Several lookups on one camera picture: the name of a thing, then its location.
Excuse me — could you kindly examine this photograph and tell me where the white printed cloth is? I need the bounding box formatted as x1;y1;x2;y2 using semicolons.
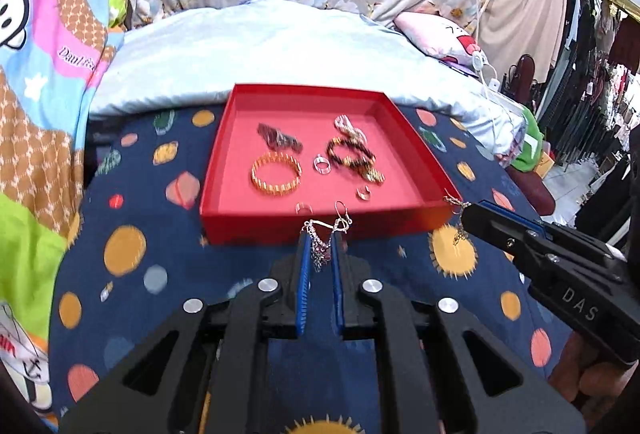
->
0;299;52;417

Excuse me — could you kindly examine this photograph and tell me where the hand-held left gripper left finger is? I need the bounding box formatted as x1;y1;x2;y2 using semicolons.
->
60;231;313;434

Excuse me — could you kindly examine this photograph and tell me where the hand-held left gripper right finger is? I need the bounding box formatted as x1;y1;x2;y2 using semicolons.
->
330;231;586;434

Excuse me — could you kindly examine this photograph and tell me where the pink cartoon pillow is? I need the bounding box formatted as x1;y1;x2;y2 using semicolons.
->
395;11;483;67

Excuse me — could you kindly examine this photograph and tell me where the silver chain necklace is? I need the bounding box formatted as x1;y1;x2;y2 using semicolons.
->
300;219;336;272

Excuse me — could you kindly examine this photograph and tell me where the person's right hand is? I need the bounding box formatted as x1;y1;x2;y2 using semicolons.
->
552;331;633;407

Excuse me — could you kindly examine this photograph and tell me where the white charger cable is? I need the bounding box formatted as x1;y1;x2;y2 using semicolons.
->
470;0;502;89

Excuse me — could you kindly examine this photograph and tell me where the gold bangle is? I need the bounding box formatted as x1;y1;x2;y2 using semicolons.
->
250;152;303;195

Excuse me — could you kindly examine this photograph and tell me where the navy planet print bedsheet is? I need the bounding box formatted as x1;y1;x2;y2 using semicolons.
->
47;104;576;434

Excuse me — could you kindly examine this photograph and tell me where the silver dangle earring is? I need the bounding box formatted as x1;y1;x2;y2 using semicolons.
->
444;191;476;247

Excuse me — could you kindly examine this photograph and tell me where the silver hoop earring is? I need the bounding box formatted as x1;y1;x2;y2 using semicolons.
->
332;201;353;232

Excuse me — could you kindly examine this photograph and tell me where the red cardboard box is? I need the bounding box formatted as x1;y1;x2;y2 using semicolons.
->
199;84;463;247

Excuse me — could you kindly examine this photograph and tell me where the light blue quilt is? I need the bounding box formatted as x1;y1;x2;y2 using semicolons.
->
87;0;528;155

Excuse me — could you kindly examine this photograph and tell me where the green cloth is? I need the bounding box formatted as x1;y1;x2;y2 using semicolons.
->
510;108;546;172

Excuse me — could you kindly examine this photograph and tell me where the cartoon monkey blanket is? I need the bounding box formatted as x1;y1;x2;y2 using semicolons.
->
0;0;136;305

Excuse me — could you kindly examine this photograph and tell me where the maroon cushion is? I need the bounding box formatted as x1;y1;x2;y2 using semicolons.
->
500;169;556;217

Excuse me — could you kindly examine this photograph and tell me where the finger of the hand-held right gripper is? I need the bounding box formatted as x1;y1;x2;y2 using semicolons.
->
477;200;618;261
460;203;557;283

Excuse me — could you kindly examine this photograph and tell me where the rack of dark clothes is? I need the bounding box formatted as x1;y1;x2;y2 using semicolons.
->
545;0;640;239

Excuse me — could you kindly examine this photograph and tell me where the dark bead bracelet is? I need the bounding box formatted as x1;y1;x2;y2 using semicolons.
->
326;136;377;172

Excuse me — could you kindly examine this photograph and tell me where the dark metal bracelet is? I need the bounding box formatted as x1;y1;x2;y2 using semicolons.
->
256;124;305;152

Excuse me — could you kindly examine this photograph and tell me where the dark wooden chair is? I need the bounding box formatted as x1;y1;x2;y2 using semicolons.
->
502;54;538;99

